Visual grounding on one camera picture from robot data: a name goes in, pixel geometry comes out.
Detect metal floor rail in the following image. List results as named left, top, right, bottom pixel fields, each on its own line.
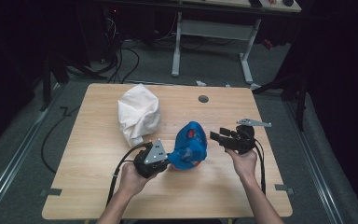
left=0, top=83, right=67, bottom=220
left=282, top=98, right=345, bottom=224

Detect white cloth bag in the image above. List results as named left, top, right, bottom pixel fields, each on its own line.
left=117, top=83, right=162, bottom=147

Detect black stand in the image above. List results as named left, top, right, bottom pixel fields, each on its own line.
left=251, top=69, right=310, bottom=133
left=39, top=55, right=107, bottom=112

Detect white-framed wooden desk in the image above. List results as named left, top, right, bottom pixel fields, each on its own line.
left=171, top=0, right=302, bottom=90

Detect person's left hand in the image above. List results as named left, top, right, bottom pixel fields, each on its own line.
left=117, top=161, right=160, bottom=199

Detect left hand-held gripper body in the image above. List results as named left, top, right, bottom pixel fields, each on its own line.
left=132, top=138, right=172, bottom=179

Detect person's right hand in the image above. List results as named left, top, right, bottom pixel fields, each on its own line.
left=225, top=148, right=259, bottom=182

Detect blue and red fabric item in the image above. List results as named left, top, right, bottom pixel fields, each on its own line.
left=167, top=120, right=209, bottom=171

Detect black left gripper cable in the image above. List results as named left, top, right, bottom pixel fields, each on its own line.
left=105, top=141, right=153, bottom=207

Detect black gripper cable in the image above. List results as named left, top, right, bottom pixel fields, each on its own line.
left=105, top=141, right=153, bottom=207
left=253, top=139, right=268, bottom=196

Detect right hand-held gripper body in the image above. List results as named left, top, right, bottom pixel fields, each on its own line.
left=218, top=118, right=273, bottom=156

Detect bundle of black cables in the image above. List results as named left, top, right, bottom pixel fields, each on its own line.
left=99, top=13, right=141, bottom=85

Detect black floor cable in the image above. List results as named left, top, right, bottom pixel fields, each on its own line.
left=40, top=105, right=82, bottom=175

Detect grey tape piece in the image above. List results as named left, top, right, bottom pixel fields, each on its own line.
left=39, top=188, right=63, bottom=198
left=274, top=183, right=295, bottom=196

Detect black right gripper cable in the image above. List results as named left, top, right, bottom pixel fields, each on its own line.
left=253, top=139, right=268, bottom=196

